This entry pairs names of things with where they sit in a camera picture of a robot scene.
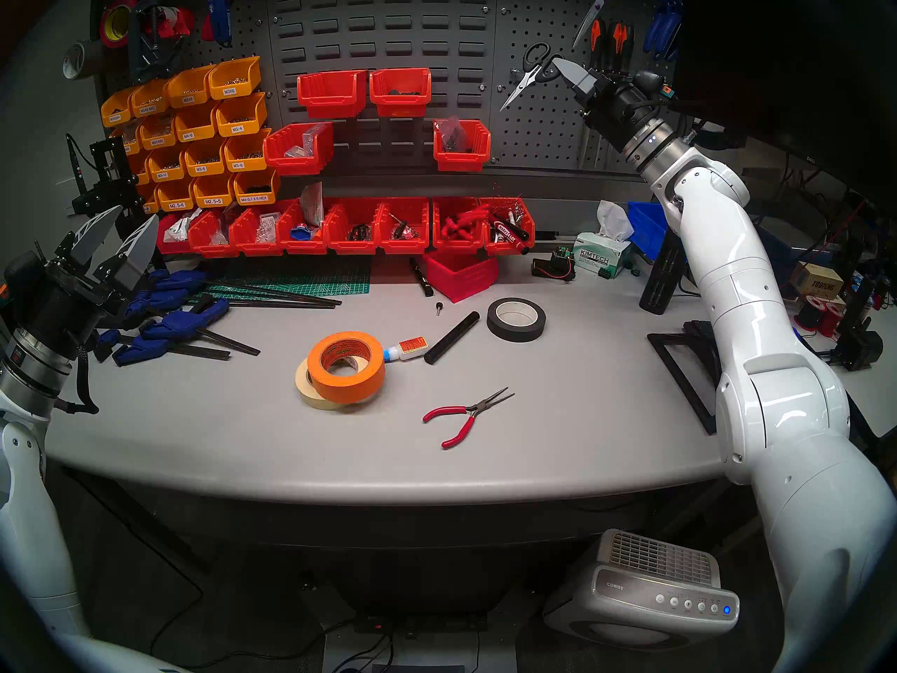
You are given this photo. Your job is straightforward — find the black battery holder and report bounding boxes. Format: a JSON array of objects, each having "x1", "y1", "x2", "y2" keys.
[{"x1": 531, "y1": 247, "x2": 577, "y2": 281}]

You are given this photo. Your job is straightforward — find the black tape roll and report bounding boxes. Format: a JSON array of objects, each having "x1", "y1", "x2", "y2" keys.
[{"x1": 487, "y1": 297, "x2": 547, "y2": 343}]

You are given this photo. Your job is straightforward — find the white glue bottle orange label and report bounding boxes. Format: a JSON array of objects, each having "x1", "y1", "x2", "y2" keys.
[{"x1": 383, "y1": 336, "x2": 430, "y2": 362}]

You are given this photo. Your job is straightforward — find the dark grey pegboard wall panel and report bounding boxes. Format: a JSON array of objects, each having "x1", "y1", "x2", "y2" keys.
[{"x1": 95, "y1": 0, "x2": 691, "y2": 189}]

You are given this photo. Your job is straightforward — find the black red marker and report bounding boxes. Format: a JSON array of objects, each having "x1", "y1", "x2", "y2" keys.
[{"x1": 491, "y1": 219, "x2": 530, "y2": 255}]

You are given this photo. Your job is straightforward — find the red white plastic tool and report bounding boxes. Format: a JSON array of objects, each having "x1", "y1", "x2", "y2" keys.
[{"x1": 151, "y1": 6, "x2": 197, "y2": 40}]

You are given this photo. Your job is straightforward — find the red plastic parts bin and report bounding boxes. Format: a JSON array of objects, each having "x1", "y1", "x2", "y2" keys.
[
  {"x1": 297, "y1": 70, "x2": 368, "y2": 118},
  {"x1": 433, "y1": 119, "x2": 491, "y2": 172},
  {"x1": 484, "y1": 198, "x2": 535, "y2": 254},
  {"x1": 432, "y1": 197, "x2": 488, "y2": 252},
  {"x1": 230, "y1": 205, "x2": 288, "y2": 257},
  {"x1": 326, "y1": 198, "x2": 385, "y2": 254},
  {"x1": 188, "y1": 210, "x2": 242, "y2": 259},
  {"x1": 263, "y1": 123, "x2": 334, "y2": 176},
  {"x1": 369, "y1": 67, "x2": 432, "y2": 117},
  {"x1": 156, "y1": 212, "x2": 200, "y2": 255},
  {"x1": 277, "y1": 200, "x2": 337, "y2": 254},
  {"x1": 378, "y1": 198, "x2": 430, "y2": 254}
]

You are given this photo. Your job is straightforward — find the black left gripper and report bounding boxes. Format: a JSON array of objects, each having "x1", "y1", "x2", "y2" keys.
[{"x1": 11, "y1": 205, "x2": 159, "y2": 357}]

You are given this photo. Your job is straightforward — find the blue-handled pliers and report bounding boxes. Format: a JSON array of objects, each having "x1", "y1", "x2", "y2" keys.
[{"x1": 643, "y1": 0, "x2": 684, "y2": 62}]

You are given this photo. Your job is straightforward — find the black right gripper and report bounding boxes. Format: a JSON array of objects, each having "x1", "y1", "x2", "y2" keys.
[{"x1": 552, "y1": 57, "x2": 665, "y2": 152}]

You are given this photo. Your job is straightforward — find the Kimtech tissue box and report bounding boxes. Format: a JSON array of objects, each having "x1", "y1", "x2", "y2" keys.
[{"x1": 573, "y1": 200, "x2": 635, "y2": 280}]

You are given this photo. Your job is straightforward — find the black cylindrical rod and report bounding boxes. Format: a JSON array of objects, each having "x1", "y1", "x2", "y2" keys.
[{"x1": 424, "y1": 311, "x2": 481, "y2": 365}]

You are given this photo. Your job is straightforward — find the black soldering iron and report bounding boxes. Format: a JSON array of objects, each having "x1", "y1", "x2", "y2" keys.
[{"x1": 64, "y1": 133, "x2": 95, "y2": 217}]

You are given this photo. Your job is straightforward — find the black triangular frame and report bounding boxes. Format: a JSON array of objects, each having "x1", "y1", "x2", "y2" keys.
[{"x1": 646, "y1": 332, "x2": 723, "y2": 435}]

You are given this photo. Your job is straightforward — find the red-handled needle-nose pliers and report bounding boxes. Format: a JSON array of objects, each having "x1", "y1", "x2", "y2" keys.
[{"x1": 422, "y1": 387, "x2": 516, "y2": 449}]

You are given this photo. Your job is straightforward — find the black perforated cylinder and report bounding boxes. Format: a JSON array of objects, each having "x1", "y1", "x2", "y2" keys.
[{"x1": 639, "y1": 230, "x2": 691, "y2": 316}]

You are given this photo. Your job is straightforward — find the beige masking tape roll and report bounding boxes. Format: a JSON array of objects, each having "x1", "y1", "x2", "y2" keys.
[{"x1": 294, "y1": 358, "x2": 351, "y2": 410}]

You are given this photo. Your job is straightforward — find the black power adapter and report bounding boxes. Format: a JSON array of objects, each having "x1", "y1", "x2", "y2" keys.
[{"x1": 834, "y1": 328, "x2": 884, "y2": 372}]

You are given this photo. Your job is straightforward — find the black tool stand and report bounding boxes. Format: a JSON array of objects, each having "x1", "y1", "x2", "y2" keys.
[{"x1": 70, "y1": 137, "x2": 151, "y2": 220}]

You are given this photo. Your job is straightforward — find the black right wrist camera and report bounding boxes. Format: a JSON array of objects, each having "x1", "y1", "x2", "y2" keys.
[{"x1": 631, "y1": 69, "x2": 677, "y2": 104}]

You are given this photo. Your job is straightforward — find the purple-handled scissors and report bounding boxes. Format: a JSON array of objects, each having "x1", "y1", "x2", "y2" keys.
[{"x1": 573, "y1": 0, "x2": 628, "y2": 48}]

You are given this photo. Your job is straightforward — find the black-handled scissors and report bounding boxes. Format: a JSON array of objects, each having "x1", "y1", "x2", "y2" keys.
[{"x1": 500, "y1": 42, "x2": 561, "y2": 111}]

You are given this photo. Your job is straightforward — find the black metal spring clamp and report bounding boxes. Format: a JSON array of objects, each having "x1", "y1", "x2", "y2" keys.
[{"x1": 130, "y1": 0, "x2": 184, "y2": 83}]

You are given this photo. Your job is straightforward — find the black power strip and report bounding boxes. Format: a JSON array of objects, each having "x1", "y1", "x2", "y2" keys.
[{"x1": 354, "y1": 612, "x2": 488, "y2": 637}]

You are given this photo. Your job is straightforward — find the clear plastic bag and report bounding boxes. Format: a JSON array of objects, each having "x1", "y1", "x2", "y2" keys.
[{"x1": 300, "y1": 181, "x2": 327, "y2": 227}]

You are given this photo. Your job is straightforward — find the blue plastic bin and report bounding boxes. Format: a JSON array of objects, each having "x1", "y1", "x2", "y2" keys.
[{"x1": 626, "y1": 202, "x2": 670, "y2": 262}]

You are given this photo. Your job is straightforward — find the white Coway air purifier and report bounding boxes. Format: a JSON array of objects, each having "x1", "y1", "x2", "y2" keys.
[{"x1": 543, "y1": 529, "x2": 740, "y2": 644}]

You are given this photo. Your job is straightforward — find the orange tape roll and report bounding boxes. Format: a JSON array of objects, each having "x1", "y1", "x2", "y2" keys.
[{"x1": 307, "y1": 331, "x2": 386, "y2": 405}]

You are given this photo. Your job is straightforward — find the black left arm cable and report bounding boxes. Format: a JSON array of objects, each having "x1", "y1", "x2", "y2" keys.
[{"x1": 53, "y1": 335, "x2": 99, "y2": 416}]

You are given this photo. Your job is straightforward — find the cardboard box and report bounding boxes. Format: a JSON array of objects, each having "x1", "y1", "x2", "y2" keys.
[{"x1": 792, "y1": 261, "x2": 845, "y2": 299}]

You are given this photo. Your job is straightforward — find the dark blue storage crate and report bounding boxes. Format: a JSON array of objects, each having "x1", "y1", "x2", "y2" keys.
[{"x1": 753, "y1": 226, "x2": 800, "y2": 294}]

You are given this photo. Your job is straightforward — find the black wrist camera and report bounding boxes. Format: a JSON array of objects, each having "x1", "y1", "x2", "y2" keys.
[
  {"x1": 0, "y1": 250, "x2": 48, "y2": 311},
  {"x1": 631, "y1": 69, "x2": 677, "y2": 104}
]

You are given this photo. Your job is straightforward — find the orange-handled screwdriver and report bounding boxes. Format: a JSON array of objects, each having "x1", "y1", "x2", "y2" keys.
[
  {"x1": 580, "y1": 18, "x2": 608, "y2": 169},
  {"x1": 604, "y1": 22, "x2": 635, "y2": 169}
]

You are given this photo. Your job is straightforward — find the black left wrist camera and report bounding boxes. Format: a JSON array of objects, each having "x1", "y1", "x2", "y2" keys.
[{"x1": 0, "y1": 250, "x2": 48, "y2": 311}]

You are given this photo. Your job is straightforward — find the grey duct tape roll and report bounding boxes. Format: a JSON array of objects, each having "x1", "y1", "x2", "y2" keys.
[{"x1": 62, "y1": 39, "x2": 106, "y2": 81}]

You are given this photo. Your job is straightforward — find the small red loose bin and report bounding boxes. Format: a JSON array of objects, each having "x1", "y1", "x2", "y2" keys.
[{"x1": 424, "y1": 252, "x2": 500, "y2": 303}]

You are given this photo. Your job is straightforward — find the green cutting mat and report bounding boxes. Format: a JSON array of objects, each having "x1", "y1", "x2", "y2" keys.
[{"x1": 203, "y1": 258, "x2": 371, "y2": 301}]

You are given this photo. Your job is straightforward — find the red tape roll yellow core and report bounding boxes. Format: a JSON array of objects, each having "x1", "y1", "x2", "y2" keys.
[{"x1": 98, "y1": 0, "x2": 141, "y2": 48}]

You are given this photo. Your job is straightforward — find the black computer monitor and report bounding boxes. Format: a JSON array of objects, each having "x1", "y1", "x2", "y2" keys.
[{"x1": 669, "y1": 0, "x2": 897, "y2": 189}]

